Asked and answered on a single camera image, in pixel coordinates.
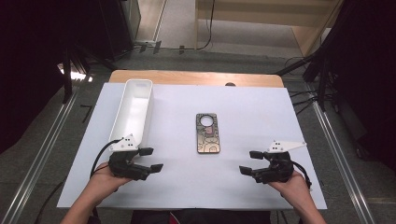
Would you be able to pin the patterned phone case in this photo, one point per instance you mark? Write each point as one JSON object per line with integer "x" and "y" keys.
{"x": 208, "y": 140}

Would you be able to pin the black cabinet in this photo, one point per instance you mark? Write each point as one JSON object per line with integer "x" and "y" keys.
{"x": 115, "y": 28}

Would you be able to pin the black hex key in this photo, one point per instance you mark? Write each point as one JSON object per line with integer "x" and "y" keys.
{"x": 90, "y": 109}

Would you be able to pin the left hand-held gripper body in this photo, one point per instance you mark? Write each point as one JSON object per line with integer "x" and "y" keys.
{"x": 124, "y": 165}

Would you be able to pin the light wooden furniture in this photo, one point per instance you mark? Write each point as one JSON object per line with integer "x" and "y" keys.
{"x": 249, "y": 12}

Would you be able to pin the wooden table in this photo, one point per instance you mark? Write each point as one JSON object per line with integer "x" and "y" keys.
{"x": 193, "y": 77}

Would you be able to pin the person's right hand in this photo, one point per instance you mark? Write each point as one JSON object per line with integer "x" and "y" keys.
{"x": 295, "y": 193}

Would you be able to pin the dark round knob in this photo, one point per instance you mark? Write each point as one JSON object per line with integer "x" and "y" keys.
{"x": 230, "y": 84}

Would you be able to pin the metal floor rail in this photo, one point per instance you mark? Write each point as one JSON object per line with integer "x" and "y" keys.
{"x": 39, "y": 158}
{"x": 344, "y": 168}

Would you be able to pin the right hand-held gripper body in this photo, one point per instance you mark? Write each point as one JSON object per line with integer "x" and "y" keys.
{"x": 278, "y": 169}

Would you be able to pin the person's left hand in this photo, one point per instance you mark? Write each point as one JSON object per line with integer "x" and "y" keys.
{"x": 104, "y": 185}

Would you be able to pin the white plastic bin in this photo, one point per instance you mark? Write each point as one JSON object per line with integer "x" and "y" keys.
{"x": 134, "y": 109}

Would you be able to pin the black curtain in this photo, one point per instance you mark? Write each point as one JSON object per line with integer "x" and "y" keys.
{"x": 370, "y": 77}
{"x": 28, "y": 62}

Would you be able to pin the dark floor bracket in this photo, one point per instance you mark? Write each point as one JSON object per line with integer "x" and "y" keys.
{"x": 157, "y": 46}
{"x": 143, "y": 47}
{"x": 181, "y": 49}

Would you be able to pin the white table board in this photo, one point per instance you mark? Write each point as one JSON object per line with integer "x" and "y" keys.
{"x": 249, "y": 109}

